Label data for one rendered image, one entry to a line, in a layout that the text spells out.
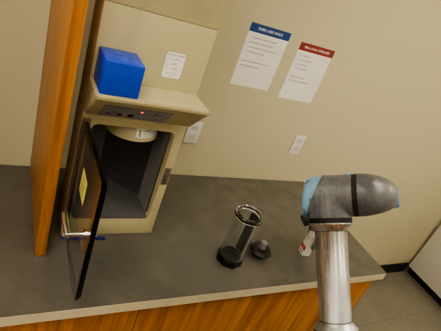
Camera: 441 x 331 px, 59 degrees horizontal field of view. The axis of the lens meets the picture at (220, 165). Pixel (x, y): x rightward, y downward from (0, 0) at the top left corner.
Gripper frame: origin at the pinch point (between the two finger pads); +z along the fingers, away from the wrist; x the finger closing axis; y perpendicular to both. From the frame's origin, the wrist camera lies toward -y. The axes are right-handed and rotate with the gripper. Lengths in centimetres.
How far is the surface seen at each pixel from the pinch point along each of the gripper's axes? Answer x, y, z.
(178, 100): -8, -73, -51
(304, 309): -11.1, 6.6, 27.9
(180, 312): -24, -54, 18
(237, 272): -15.0, -34.8, 5.7
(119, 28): -5, -93, -65
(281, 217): 23.6, -2.1, 5.7
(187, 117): -9, -70, -47
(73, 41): -17, -103, -62
